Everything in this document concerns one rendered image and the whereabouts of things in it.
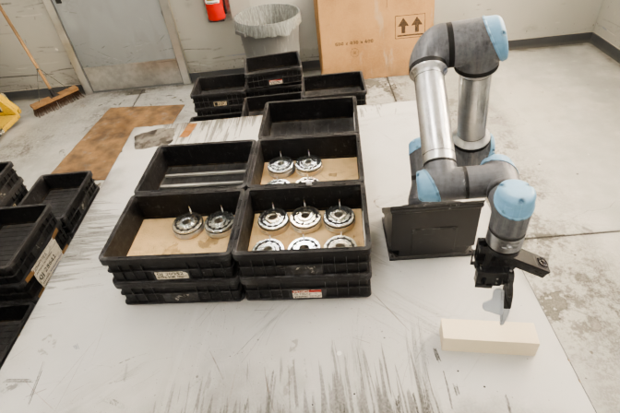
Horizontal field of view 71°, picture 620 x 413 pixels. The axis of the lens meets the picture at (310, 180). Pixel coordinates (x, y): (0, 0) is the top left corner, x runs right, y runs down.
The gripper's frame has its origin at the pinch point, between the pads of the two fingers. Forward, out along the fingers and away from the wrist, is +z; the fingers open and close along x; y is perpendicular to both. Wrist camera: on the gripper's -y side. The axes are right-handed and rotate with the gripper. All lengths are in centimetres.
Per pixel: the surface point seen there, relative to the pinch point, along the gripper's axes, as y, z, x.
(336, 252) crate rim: 40.8, -2.6, -11.4
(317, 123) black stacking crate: 56, 7, -96
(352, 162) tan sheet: 39, 7, -66
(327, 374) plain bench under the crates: 42.5, 20.0, 12.3
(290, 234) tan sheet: 58, 7, -27
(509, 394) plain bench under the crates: -3.4, 20.0, 13.8
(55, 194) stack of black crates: 211, 52, -98
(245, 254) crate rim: 66, -3, -9
